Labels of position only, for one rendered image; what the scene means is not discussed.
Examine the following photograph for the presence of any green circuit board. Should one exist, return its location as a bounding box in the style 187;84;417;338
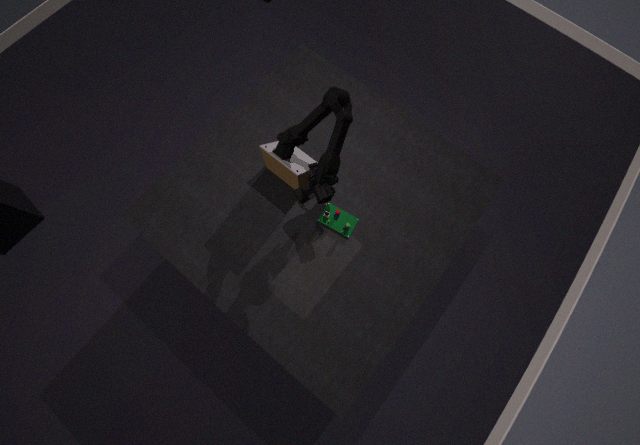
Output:
318;202;359;238

